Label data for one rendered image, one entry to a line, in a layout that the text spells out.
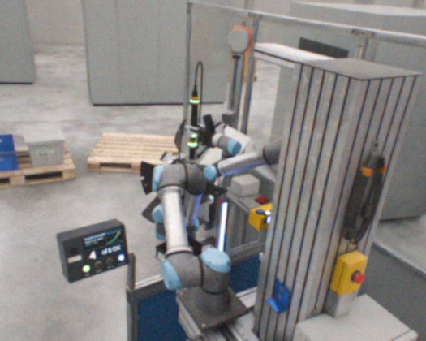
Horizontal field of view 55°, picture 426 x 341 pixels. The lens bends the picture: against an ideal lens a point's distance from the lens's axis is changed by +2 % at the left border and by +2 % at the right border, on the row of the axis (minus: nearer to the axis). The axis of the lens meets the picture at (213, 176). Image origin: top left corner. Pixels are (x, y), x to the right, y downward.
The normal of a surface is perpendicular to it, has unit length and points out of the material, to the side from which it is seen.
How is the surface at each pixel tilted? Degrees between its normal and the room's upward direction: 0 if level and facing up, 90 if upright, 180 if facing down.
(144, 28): 90
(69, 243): 75
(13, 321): 0
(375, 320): 0
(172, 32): 90
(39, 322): 0
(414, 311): 90
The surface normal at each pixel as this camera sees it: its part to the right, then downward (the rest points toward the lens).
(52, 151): 0.42, 0.50
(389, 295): -0.83, 0.19
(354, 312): 0.07, -0.90
